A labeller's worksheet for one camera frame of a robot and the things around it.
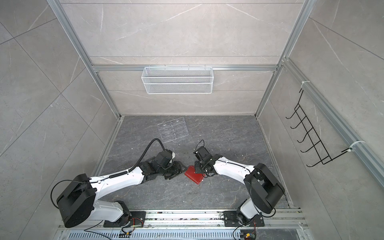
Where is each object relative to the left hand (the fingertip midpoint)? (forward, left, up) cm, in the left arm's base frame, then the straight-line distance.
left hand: (186, 167), depth 81 cm
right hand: (+4, -7, -7) cm, 11 cm away
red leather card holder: (+1, -2, -7) cm, 8 cm away
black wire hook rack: (-9, -56, +25) cm, 62 cm away
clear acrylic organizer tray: (+31, +9, -4) cm, 33 cm away
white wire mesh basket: (+55, +8, +20) cm, 59 cm away
